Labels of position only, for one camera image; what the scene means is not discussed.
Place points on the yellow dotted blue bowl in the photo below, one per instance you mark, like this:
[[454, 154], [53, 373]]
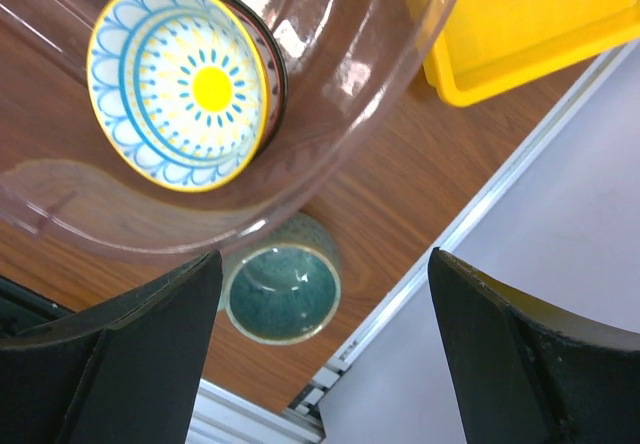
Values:
[[179, 89]]

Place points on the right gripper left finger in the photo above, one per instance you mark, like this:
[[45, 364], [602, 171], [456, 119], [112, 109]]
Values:
[[126, 370]]

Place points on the yellow plastic tray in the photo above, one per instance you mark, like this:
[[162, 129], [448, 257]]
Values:
[[488, 47]]

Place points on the red patterned bowl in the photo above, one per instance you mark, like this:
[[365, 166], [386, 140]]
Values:
[[273, 63]]

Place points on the clear plastic bin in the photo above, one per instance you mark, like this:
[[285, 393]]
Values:
[[348, 61]]

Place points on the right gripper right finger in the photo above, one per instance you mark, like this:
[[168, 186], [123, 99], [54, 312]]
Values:
[[526, 371]]

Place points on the teal ceramic mug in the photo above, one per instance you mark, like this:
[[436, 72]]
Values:
[[286, 287]]

